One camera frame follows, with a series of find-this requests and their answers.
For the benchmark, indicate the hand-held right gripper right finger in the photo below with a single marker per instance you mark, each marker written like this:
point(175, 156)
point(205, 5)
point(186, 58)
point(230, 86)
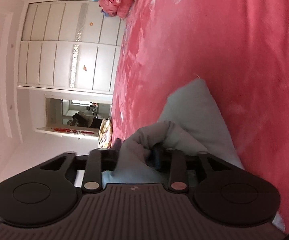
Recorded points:
point(157, 156)

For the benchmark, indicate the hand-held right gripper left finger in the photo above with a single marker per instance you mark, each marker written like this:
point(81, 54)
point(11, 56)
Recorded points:
point(94, 166)

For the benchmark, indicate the light blue down jacket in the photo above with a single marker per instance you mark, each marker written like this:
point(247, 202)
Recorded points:
point(197, 120)

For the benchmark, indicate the white wardrobe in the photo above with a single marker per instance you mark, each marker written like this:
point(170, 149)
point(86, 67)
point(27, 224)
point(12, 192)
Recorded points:
point(59, 42)

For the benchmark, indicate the pink printed bed blanket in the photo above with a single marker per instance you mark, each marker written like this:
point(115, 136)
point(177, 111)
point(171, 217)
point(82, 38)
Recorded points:
point(234, 42)

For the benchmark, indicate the pink printed pillow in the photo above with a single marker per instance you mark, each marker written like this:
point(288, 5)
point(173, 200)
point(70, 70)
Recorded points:
point(110, 3)
point(127, 5)

